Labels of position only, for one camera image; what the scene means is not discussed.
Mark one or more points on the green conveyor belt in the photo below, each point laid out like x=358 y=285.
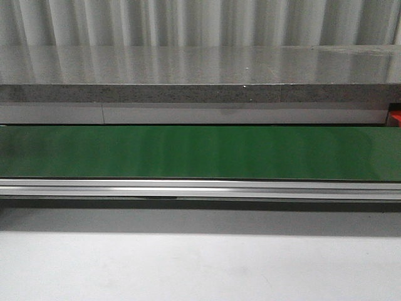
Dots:
x=185 y=151

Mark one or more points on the grey speckled stone counter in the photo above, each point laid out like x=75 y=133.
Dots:
x=101 y=85

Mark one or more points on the red object behind counter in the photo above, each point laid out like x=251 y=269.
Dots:
x=394 y=118

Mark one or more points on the white pleated curtain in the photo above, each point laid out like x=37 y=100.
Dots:
x=200 y=23

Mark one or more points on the aluminium conveyor frame rail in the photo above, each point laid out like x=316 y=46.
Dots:
x=309 y=190

